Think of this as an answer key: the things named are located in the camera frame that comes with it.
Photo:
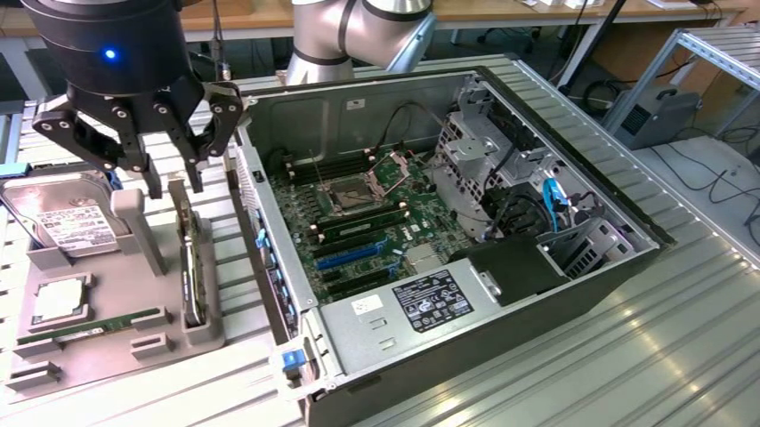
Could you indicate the metal socket cover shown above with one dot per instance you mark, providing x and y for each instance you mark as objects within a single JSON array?
[{"x": 389, "y": 171}]

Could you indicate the RAM stick with white label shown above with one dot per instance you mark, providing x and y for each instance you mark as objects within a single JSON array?
[{"x": 362, "y": 228}]

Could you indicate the blue case latch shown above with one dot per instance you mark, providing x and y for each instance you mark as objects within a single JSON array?
[{"x": 292, "y": 359}]

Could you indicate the metal disk bay cage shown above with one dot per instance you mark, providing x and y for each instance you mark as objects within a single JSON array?
[{"x": 469, "y": 147}]

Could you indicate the aluminium frame table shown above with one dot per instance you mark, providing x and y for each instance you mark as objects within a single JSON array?
[{"x": 712, "y": 49}]

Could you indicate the vented metal disk bay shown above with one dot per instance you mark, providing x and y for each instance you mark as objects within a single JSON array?
[{"x": 588, "y": 253}]

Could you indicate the silver CPU chip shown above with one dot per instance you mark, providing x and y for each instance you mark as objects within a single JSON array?
[{"x": 56, "y": 300}]

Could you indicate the long black expansion slot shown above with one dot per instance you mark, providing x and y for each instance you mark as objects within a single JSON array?
[
  {"x": 356, "y": 274},
  {"x": 348, "y": 245},
  {"x": 361, "y": 284}
]

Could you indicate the gray machine box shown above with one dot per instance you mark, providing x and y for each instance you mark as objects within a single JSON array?
[{"x": 659, "y": 115}]

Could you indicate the thin metal locking lever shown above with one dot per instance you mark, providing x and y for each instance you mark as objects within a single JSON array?
[{"x": 318, "y": 171}]

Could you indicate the open black PC case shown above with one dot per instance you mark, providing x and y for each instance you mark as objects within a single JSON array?
[{"x": 474, "y": 356}]

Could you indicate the green graphics card metal bracket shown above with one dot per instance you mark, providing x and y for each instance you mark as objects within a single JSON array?
[{"x": 191, "y": 267}]

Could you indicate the green motherboard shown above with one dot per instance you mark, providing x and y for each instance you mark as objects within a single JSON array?
[{"x": 416, "y": 213}]

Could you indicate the gray power supply unit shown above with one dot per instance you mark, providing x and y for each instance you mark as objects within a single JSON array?
[{"x": 368, "y": 329}]

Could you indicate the blue expansion slot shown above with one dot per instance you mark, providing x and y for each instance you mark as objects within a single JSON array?
[{"x": 350, "y": 256}]

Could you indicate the CPU socket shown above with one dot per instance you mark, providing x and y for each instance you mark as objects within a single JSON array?
[{"x": 348, "y": 195}]

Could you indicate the loose green RAM stick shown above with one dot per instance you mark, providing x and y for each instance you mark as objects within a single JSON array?
[{"x": 83, "y": 330}]

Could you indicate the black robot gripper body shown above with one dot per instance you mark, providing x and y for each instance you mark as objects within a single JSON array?
[{"x": 119, "y": 66}]

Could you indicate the black office chair base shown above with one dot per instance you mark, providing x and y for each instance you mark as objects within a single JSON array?
[{"x": 505, "y": 33}]

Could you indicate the silver hard disk drive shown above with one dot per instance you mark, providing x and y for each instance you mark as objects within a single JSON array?
[{"x": 66, "y": 213}]

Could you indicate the black plastic shroud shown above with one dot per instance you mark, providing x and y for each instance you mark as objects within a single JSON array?
[{"x": 517, "y": 267}]

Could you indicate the gray plastic parts rack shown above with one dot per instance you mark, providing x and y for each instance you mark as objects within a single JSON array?
[{"x": 107, "y": 289}]

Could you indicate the blue plastic disk bracket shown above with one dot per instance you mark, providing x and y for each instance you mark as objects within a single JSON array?
[{"x": 12, "y": 171}]

